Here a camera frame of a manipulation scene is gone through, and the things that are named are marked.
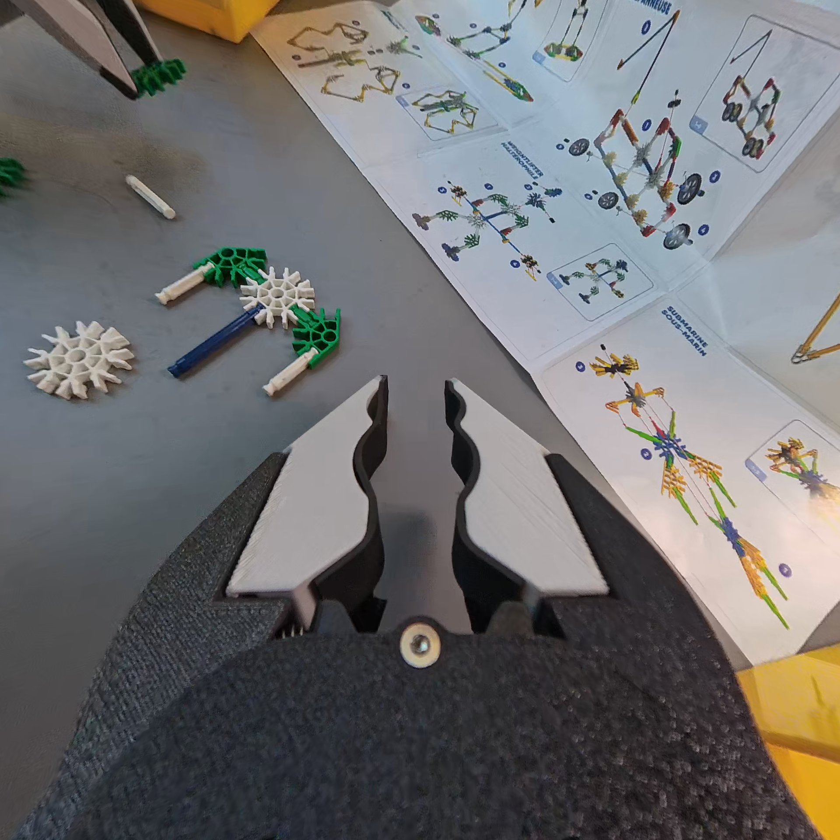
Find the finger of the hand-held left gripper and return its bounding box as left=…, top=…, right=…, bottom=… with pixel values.
left=97, top=0, right=164, bottom=74
left=8, top=0, right=140, bottom=101

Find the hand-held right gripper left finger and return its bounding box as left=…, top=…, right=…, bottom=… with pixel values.
left=225, top=374, right=391, bottom=634

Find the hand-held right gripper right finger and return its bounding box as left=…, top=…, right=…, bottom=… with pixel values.
left=444, top=377, right=611, bottom=636

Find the yellow plastic bin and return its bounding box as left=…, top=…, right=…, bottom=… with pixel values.
left=735, top=645, right=840, bottom=840
left=134, top=0, right=284, bottom=44

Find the short white toy rod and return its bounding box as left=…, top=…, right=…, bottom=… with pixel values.
left=125, top=174, right=177, bottom=221

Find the green white toy connector assembly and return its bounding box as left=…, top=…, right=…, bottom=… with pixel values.
left=155, top=247, right=343, bottom=398

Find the white snowflake toy connector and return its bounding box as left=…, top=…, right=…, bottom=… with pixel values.
left=24, top=320, right=136, bottom=401

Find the grey desk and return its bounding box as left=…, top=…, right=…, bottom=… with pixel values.
left=0, top=0, right=840, bottom=840

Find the folded paper instruction sheet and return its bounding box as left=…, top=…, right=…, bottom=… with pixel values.
left=251, top=0, right=840, bottom=667

